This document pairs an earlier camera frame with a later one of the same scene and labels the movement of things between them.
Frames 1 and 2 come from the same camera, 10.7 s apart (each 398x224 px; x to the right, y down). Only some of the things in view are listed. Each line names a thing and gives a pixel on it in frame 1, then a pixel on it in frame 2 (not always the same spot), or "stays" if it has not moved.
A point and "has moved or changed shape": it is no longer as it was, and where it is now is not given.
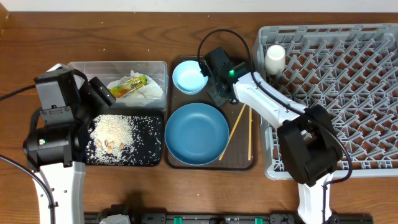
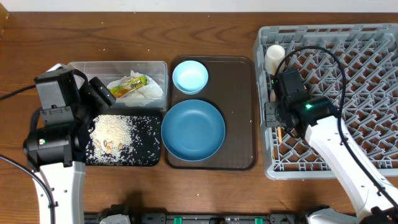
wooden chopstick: [221, 157] has moved or changed shape
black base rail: [226, 218] stays
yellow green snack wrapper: [122, 89] stays
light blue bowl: [187, 77] stays
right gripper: [217, 100] → [270, 119]
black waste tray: [125, 137] stays
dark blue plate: [196, 134] has moved or changed shape
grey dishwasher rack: [352, 70] stays
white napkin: [151, 91] stays
